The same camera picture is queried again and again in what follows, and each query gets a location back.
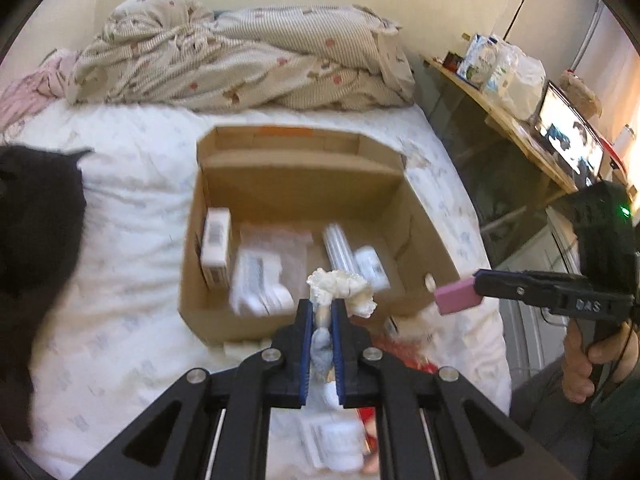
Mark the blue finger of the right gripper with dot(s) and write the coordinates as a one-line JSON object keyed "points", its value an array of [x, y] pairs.
{"points": [[531, 287]]}

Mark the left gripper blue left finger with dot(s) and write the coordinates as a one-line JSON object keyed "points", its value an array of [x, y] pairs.
{"points": [[304, 323]]}

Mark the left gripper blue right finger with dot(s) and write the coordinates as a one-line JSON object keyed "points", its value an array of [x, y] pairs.
{"points": [[338, 315]]}

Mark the white tissue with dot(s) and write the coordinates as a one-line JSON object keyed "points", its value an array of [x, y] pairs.
{"points": [[354, 289]]}

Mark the pink eraser block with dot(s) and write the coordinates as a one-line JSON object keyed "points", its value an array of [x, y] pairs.
{"points": [[457, 297]]}

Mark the person's right hand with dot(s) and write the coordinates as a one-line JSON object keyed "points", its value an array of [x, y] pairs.
{"points": [[621, 349]]}

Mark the white barcode box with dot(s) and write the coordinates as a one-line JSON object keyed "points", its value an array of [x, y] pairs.
{"points": [[256, 288]]}

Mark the white pill bottle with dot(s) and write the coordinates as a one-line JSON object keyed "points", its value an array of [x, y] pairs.
{"points": [[371, 268]]}

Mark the brown cardboard box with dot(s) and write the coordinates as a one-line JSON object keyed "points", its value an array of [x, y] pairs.
{"points": [[288, 184]]}

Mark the white green medicine box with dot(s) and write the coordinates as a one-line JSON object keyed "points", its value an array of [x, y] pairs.
{"points": [[215, 247]]}

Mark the wooden side desk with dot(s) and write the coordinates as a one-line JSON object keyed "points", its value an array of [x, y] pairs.
{"points": [[508, 127]]}

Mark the laptop screen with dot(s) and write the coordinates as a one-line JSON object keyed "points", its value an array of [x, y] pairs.
{"points": [[568, 137]]}

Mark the white floral bed sheet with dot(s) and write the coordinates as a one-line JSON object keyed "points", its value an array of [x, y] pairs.
{"points": [[115, 340]]}

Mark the white plastic bag on desk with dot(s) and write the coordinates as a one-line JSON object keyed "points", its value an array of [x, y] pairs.
{"points": [[519, 82]]}

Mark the blue white carton on desk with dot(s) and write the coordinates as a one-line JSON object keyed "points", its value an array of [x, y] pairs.
{"points": [[479, 60]]}

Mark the black clothing pile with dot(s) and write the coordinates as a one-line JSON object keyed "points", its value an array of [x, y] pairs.
{"points": [[42, 218]]}

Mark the beige patterned quilt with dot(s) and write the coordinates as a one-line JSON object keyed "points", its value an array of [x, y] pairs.
{"points": [[179, 53]]}

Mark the pink crumpled cloth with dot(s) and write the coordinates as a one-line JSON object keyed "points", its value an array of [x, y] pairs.
{"points": [[34, 92]]}

